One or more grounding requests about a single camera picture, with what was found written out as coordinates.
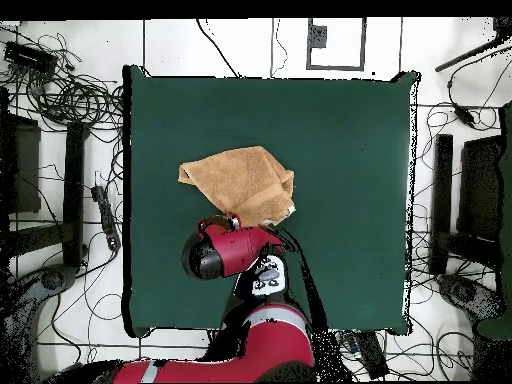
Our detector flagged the black stand bar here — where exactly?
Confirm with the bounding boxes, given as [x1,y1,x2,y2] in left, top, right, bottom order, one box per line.
[429,133,454,276]
[62,120,90,268]

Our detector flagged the tangled black cables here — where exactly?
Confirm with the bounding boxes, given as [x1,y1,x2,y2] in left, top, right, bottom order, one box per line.
[0,31,125,133]

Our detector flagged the black slanted rod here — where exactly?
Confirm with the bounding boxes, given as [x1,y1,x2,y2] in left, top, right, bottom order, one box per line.
[434,17,512,74]

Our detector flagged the black power adapter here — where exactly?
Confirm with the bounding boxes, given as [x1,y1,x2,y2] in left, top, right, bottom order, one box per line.
[452,103,477,129]

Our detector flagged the grey square frame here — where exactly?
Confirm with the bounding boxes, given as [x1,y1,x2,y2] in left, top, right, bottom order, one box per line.
[306,17,368,72]

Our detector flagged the dark green table cloth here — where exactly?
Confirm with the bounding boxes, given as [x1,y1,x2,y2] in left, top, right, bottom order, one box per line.
[121,64,421,339]

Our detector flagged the black power strip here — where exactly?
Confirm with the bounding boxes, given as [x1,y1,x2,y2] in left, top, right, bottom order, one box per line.
[351,330,390,380]
[90,184,122,252]

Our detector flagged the black flat box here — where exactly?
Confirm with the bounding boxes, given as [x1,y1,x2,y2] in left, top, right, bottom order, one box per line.
[3,40,60,76]

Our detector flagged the tan terry towel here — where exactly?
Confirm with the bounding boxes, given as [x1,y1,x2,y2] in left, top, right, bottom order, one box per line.
[177,145,297,228]

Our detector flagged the dark flat panel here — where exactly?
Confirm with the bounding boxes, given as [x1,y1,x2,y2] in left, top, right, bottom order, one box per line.
[0,112,42,214]
[456,134,506,241]

